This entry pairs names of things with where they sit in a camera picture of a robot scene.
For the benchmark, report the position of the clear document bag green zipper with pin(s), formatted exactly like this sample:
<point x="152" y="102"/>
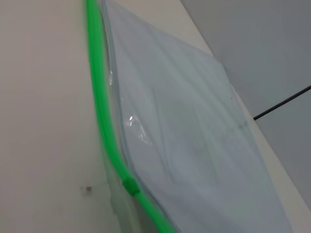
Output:
<point x="184" y="126"/>

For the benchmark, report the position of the green zipper slider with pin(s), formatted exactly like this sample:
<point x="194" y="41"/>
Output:
<point x="130" y="187"/>

